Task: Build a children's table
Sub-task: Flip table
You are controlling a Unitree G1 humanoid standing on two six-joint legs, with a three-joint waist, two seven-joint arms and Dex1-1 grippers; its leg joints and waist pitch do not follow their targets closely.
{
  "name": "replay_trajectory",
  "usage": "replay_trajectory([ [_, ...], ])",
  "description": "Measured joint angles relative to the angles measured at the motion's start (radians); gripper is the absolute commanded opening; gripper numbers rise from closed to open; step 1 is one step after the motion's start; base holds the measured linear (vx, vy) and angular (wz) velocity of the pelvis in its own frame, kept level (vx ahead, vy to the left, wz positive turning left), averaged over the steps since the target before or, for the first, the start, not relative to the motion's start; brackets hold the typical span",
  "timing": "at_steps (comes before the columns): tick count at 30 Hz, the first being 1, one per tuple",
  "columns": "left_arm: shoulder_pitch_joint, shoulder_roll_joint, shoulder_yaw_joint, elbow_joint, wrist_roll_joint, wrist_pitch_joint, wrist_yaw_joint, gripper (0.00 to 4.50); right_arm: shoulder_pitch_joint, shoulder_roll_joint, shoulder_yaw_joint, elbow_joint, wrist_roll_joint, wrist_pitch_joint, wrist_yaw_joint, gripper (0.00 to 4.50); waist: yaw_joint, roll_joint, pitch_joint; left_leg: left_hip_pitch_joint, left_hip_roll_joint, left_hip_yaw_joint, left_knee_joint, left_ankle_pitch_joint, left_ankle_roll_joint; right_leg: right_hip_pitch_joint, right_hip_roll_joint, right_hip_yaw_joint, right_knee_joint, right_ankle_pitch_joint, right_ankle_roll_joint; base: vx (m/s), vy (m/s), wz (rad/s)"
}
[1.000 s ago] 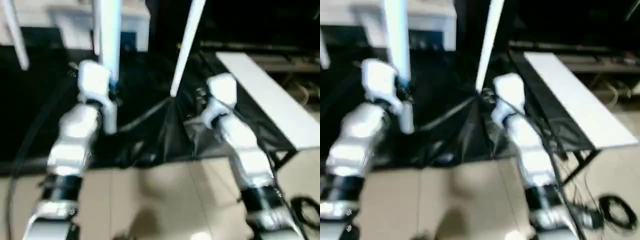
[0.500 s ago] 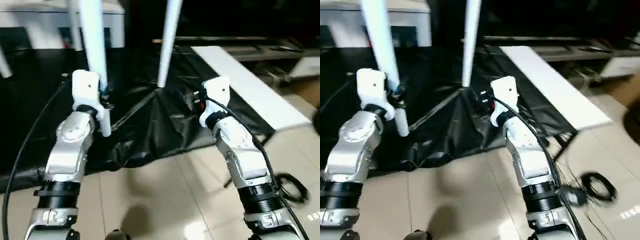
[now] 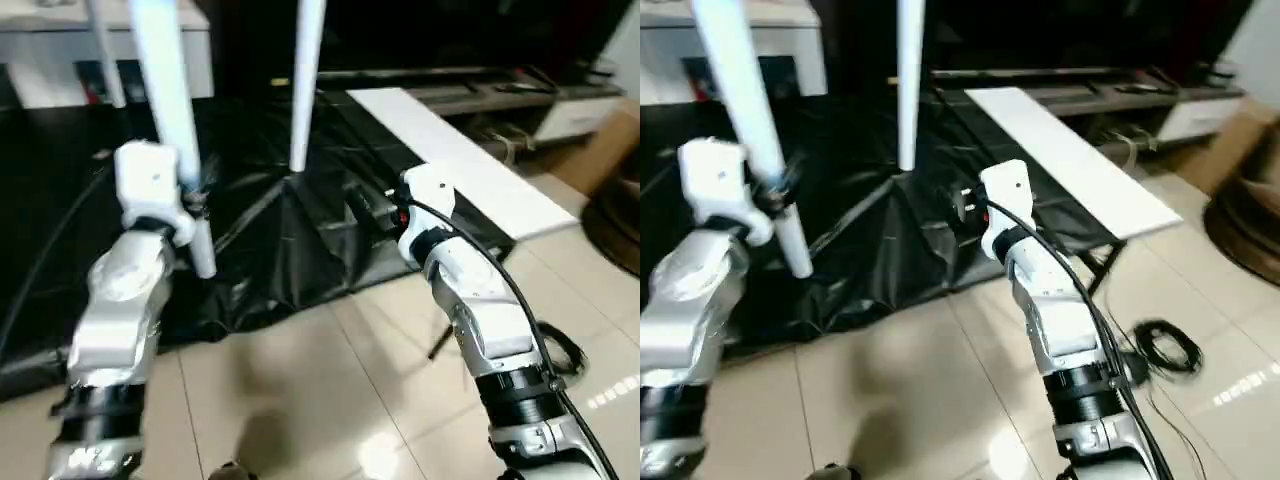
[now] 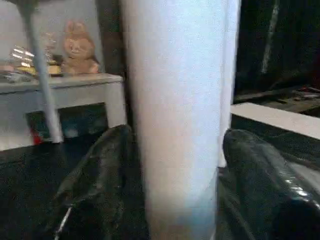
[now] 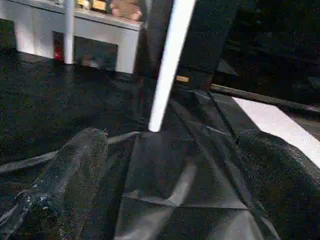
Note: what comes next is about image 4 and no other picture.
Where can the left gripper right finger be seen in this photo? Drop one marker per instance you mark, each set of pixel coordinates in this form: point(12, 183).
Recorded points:
point(262, 195)

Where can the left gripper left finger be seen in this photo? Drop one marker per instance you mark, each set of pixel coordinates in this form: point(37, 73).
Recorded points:
point(105, 187)

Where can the black mat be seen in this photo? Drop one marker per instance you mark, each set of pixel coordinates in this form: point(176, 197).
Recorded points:
point(30, 175)

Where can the white flat board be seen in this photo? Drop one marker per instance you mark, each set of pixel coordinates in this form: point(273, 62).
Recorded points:
point(275, 117)

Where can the white cabinet with glass doors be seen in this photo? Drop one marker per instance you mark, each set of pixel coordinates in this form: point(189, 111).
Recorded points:
point(82, 92)

